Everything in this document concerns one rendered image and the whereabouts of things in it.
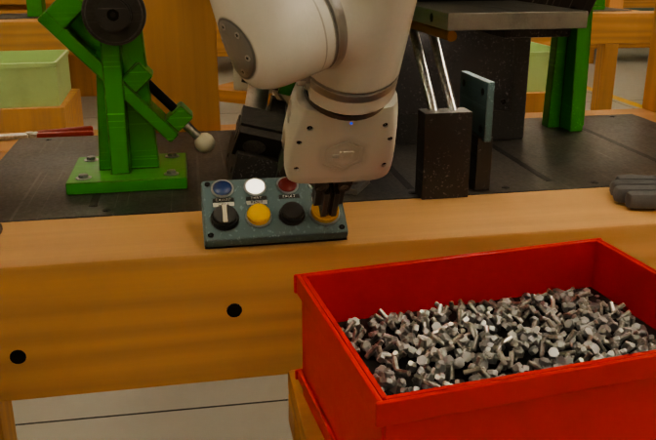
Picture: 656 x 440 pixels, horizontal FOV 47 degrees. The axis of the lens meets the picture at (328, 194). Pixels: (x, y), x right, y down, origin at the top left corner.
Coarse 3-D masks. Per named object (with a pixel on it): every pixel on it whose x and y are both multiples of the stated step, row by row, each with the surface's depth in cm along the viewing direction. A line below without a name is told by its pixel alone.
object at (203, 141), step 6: (186, 126) 101; (192, 126) 102; (186, 132) 102; (192, 132) 102; (198, 132) 102; (198, 138) 102; (204, 138) 102; (210, 138) 102; (198, 144) 102; (204, 144) 102; (210, 144) 102; (198, 150) 102; (204, 150) 102; (210, 150) 103
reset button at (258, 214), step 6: (258, 204) 79; (252, 210) 78; (258, 210) 78; (264, 210) 78; (252, 216) 78; (258, 216) 78; (264, 216) 78; (252, 222) 78; (258, 222) 78; (264, 222) 78
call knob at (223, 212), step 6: (216, 210) 78; (222, 210) 78; (228, 210) 78; (234, 210) 78; (216, 216) 77; (222, 216) 77; (228, 216) 78; (234, 216) 78; (216, 222) 77; (222, 222) 77; (228, 222) 77; (234, 222) 78
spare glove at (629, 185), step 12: (612, 180) 94; (624, 180) 93; (636, 180) 93; (648, 180) 93; (612, 192) 93; (624, 192) 91; (636, 192) 89; (648, 192) 89; (636, 204) 89; (648, 204) 89
